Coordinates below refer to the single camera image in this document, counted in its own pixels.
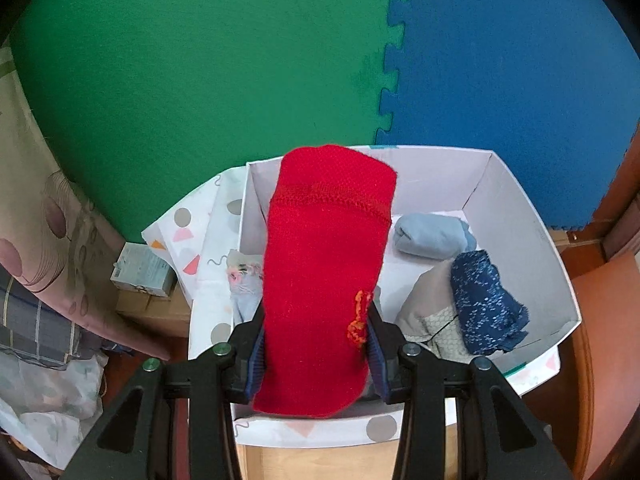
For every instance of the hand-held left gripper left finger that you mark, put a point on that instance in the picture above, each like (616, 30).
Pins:
(257, 360)

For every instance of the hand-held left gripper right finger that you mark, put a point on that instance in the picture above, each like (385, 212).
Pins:
(376, 360)

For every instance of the light blue floral sock roll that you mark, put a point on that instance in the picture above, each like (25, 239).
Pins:
(245, 290)

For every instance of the grey hexagon patterned underwear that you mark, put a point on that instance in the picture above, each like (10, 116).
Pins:
(430, 300)

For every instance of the wooden drawer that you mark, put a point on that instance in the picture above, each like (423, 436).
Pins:
(320, 460)

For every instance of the red knit garment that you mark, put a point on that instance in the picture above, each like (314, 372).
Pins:
(320, 260)

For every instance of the navy floral underwear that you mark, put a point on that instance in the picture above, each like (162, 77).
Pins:
(480, 300)

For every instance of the light blue garment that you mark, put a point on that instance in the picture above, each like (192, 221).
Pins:
(430, 235)

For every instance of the white patterned cardboard box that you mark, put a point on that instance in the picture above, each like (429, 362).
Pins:
(500, 200)

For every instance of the brown cardboard carton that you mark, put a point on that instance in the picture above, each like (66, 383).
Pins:
(150, 310)

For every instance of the white dotted cover cloth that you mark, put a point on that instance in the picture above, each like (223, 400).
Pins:
(195, 230)

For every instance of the teal tissue box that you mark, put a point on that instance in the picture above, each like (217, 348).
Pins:
(140, 270)

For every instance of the grey plaid pillow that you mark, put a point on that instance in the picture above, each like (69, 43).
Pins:
(30, 330)

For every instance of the pink floral fabric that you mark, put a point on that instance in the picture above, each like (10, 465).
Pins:
(30, 210)

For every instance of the green foam mat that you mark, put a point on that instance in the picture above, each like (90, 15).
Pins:
(200, 60)

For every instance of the blue foam mat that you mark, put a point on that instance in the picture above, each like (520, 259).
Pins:
(500, 60)

